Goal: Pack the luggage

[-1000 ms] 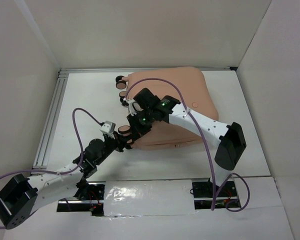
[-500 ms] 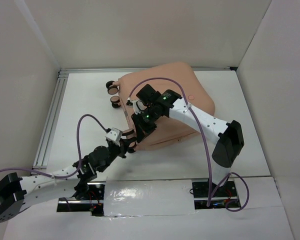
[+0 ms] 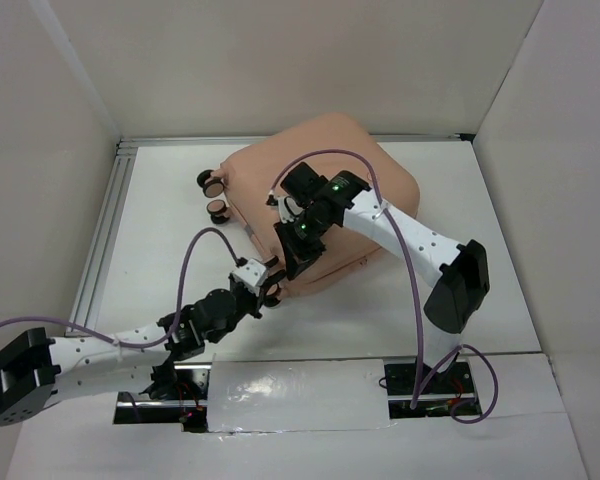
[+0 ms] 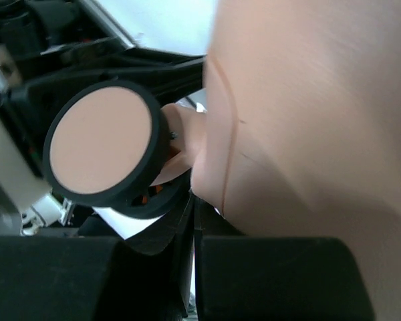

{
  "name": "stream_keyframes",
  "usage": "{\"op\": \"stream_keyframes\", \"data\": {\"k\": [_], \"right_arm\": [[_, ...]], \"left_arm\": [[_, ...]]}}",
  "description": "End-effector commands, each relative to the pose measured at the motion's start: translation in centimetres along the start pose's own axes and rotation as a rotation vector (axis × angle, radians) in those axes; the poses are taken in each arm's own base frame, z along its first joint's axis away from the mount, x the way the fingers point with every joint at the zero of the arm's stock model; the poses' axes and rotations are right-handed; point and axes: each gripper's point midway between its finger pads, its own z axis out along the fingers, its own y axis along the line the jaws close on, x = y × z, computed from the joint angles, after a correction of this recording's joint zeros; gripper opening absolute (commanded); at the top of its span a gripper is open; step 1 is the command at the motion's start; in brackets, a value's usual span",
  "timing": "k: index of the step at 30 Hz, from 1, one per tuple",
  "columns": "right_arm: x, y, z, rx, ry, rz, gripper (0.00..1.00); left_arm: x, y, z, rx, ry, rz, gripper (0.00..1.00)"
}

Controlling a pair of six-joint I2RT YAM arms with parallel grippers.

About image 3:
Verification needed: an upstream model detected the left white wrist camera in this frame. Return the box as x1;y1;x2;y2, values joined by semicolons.
230;258;268;295

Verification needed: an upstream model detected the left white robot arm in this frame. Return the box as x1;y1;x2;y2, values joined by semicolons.
0;276;267;427

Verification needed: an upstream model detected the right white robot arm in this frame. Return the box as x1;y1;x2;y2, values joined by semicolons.
267;162;490;392

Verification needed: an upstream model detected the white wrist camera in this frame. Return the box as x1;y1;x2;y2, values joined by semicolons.
230;258;268;295
266;191;304;223

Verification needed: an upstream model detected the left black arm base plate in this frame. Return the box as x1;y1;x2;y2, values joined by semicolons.
113;363;211;434

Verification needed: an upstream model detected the pink suitcase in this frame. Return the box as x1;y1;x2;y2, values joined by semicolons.
211;113;420;298

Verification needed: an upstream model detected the white taped cover sheet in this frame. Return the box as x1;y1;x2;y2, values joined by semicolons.
207;359;391;434

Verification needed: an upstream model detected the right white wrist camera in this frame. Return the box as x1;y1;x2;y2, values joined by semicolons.
266;191;304;223

